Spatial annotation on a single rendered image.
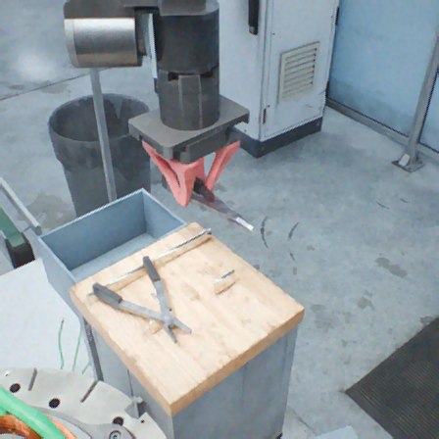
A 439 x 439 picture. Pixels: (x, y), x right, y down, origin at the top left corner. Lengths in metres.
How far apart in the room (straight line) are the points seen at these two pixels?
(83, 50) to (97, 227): 0.35
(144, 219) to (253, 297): 0.26
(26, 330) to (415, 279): 1.63
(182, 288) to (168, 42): 0.29
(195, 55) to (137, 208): 0.38
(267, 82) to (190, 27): 2.17
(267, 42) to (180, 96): 2.07
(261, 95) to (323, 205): 0.61
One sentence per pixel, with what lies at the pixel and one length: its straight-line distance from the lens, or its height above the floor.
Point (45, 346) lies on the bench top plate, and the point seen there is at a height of 0.78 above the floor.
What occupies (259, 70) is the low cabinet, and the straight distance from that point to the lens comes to 2.58.
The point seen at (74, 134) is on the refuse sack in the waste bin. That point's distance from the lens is 2.24.
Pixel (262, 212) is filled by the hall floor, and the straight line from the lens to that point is 2.45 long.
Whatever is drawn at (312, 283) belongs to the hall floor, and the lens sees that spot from 2.14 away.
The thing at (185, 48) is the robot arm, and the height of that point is 1.35.
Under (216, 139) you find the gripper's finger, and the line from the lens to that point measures 0.51.
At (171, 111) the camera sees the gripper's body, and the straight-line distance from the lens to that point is 0.49.
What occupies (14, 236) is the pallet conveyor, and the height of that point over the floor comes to 0.76.
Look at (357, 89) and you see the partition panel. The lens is 3.00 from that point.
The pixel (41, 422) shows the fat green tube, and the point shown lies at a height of 1.15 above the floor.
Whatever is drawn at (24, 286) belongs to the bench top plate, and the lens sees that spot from 1.09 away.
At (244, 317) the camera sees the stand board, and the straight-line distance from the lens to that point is 0.60.
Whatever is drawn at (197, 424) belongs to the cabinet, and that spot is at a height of 0.98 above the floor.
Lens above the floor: 1.52
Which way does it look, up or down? 39 degrees down
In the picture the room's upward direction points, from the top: straight up
